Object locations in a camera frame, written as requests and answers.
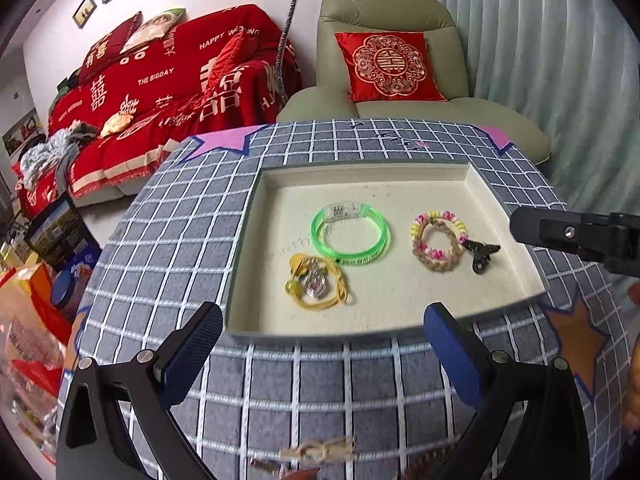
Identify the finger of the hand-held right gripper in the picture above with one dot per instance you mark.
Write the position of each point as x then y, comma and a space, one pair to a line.
555, 232

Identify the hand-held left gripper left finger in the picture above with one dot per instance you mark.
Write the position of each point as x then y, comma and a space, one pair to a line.
195, 355

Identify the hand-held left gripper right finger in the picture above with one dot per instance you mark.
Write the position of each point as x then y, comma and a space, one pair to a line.
450, 355

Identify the grey tray with cream lining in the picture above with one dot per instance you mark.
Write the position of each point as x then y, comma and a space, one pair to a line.
400, 300

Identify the small black claw clip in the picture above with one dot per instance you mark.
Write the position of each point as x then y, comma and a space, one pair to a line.
480, 256

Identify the green translucent bangle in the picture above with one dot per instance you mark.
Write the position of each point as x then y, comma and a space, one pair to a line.
360, 261

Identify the pink heart pendant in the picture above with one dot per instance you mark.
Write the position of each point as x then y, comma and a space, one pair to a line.
317, 285

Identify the person's right forearm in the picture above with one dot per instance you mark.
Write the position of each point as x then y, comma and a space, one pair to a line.
634, 385

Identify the rhinestone hair clip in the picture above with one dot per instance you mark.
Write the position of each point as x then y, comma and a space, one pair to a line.
280, 468

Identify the blue round tin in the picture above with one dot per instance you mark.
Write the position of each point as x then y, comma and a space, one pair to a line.
67, 292

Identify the orange and yellow bag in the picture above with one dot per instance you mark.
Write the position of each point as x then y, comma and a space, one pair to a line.
47, 305

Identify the gold bow hair clip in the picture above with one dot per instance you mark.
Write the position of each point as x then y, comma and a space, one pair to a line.
325, 448

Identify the red packet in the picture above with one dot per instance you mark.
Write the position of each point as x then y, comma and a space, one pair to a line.
37, 375

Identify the pale green curtain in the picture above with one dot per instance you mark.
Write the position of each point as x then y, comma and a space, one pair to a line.
525, 60

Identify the pile of clear plastic bags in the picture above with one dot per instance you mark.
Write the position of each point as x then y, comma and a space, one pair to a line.
25, 410

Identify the blue box with photo print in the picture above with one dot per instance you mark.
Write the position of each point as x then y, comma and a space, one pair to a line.
60, 235

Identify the red embroidered cushion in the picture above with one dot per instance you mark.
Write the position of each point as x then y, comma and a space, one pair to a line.
390, 65

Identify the small gold cushion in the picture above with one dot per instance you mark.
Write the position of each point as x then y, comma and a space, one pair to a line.
116, 124

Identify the pile of grey clothes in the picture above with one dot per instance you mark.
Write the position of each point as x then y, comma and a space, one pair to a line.
50, 152

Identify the red covered sofa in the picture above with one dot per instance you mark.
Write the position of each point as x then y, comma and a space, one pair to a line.
165, 85

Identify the green armchair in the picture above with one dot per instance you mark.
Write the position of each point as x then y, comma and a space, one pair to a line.
390, 10

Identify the red satin pillow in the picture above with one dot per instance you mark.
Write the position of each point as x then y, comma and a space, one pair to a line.
225, 60

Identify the large red printed pillow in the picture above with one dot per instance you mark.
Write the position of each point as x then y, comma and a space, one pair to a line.
107, 45

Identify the cream and green cushion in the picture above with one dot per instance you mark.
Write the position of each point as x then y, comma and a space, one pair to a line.
150, 30

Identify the gooseneck phone stand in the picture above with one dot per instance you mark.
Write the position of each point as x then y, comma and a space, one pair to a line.
287, 25

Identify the distant wall picture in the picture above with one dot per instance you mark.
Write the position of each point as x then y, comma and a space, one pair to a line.
21, 135

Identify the small framed wall picture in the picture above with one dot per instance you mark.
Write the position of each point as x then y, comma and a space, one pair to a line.
85, 11

